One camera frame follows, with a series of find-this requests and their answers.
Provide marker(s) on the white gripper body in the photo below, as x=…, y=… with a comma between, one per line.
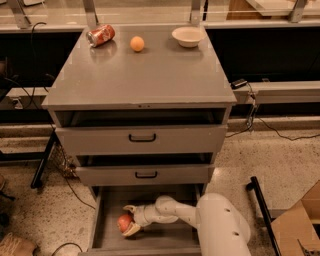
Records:
x=142, y=215

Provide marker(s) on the red apple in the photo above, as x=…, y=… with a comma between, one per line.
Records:
x=124, y=222

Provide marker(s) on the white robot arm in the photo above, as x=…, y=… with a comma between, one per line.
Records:
x=221, y=229

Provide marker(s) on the grey bottom drawer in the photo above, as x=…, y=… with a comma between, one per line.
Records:
x=176, y=239

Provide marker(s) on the grey drawer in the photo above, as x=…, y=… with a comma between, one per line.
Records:
x=124, y=175
x=114, y=140
x=176, y=239

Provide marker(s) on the grey middle drawer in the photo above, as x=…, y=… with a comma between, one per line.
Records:
x=124, y=175

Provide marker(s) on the grey top drawer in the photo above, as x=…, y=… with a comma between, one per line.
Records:
x=114, y=140

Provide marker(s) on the grey drawer cabinet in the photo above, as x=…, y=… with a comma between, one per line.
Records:
x=163, y=85

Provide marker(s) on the black table leg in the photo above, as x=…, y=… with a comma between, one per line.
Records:
x=36, y=182

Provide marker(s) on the black metal stand leg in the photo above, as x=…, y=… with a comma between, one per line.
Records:
x=255, y=186

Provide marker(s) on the cardboard box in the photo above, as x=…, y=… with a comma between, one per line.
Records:
x=295, y=231

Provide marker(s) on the black power adapter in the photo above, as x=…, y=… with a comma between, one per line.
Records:
x=238, y=84

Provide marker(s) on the orange fruit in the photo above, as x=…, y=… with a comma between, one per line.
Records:
x=137, y=44

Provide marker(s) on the red soda can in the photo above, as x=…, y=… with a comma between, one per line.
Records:
x=100, y=35

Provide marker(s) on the white bowl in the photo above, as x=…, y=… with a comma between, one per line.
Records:
x=188, y=37

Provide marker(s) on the black drawer handle middle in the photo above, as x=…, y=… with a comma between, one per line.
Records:
x=151, y=175

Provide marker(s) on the black drawer handle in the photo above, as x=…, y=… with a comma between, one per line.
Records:
x=151, y=175
x=142, y=138

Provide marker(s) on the black drawer handle top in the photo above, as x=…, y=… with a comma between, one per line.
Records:
x=142, y=138

